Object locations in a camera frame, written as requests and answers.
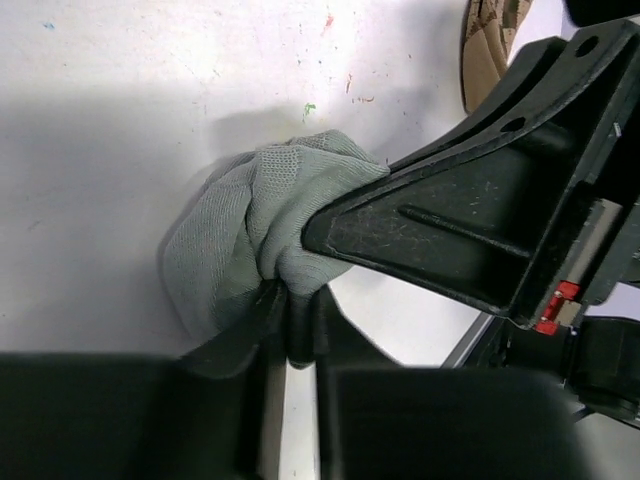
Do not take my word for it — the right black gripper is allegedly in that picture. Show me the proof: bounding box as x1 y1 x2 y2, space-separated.
302 1 639 420

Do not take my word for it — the beige argyle sock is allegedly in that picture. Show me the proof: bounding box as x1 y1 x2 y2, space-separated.
460 0 532 114

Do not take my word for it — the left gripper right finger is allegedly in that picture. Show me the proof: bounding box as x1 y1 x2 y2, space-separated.
312 288 590 479

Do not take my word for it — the grey sock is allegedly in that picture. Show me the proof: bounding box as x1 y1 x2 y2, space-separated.
160 130 389 340

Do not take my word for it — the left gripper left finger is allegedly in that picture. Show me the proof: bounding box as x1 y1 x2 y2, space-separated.
1 282 288 479

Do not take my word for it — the aluminium frame rail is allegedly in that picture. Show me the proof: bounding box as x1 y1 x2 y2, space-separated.
441 313 504 368

